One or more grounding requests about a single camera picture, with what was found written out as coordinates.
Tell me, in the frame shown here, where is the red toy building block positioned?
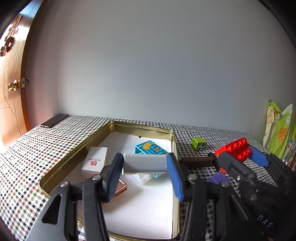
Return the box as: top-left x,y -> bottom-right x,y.
215,138 -> 251,174

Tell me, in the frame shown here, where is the green cube toy block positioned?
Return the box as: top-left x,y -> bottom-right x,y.
191,137 -> 207,151

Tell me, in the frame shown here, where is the copper brown card box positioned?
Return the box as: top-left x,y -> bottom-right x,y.
76,179 -> 129,218

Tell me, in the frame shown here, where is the white rectangular box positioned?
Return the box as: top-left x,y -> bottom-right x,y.
122,153 -> 167,175

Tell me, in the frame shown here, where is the cyan toy building block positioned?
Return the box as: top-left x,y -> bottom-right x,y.
134,140 -> 170,178

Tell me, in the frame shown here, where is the black round shiny object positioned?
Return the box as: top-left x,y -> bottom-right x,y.
208,152 -> 220,172

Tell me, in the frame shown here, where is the green patterned hanging cloth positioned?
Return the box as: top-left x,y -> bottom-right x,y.
263,100 -> 295,159

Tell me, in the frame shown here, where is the purple toy block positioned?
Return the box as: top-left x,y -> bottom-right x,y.
208,173 -> 230,184

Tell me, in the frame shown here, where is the gold metal tin tray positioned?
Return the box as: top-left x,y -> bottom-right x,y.
40,120 -> 177,240

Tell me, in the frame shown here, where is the dark brown bar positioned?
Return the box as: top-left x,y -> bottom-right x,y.
180,157 -> 214,168

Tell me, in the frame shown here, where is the checkered tablecloth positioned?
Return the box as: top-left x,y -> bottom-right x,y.
1,115 -> 264,240

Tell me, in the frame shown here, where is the white box red logo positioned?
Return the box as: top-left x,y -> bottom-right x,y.
81,147 -> 107,179

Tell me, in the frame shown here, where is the dark smartphone on table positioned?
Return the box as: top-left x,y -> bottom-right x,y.
40,113 -> 69,128

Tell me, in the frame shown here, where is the brass door knob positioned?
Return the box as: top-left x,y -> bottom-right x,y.
8,80 -> 21,92

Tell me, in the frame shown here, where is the wooden door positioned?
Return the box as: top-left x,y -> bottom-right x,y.
1,1 -> 47,150

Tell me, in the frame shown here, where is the dark red door ornament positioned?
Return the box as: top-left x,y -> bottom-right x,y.
1,14 -> 22,57

